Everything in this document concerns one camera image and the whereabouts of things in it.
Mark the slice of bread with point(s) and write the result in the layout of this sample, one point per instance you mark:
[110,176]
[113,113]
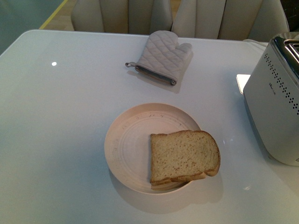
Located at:
[183,156]

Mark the silver white two-slot toaster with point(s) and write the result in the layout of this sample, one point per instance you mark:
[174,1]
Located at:
[272,98]

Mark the pink round plate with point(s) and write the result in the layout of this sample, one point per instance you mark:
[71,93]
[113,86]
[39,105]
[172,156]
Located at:
[127,144]

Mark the beige quilted oven mitt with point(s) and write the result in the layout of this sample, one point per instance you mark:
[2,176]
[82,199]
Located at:
[163,57]

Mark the beige chair left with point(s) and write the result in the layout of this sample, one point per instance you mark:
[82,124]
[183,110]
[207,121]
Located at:
[141,17]

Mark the beige chair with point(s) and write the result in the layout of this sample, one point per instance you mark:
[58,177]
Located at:
[258,20]
[141,17]

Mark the beige chair right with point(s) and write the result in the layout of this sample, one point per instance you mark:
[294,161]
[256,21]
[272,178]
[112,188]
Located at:
[258,20]

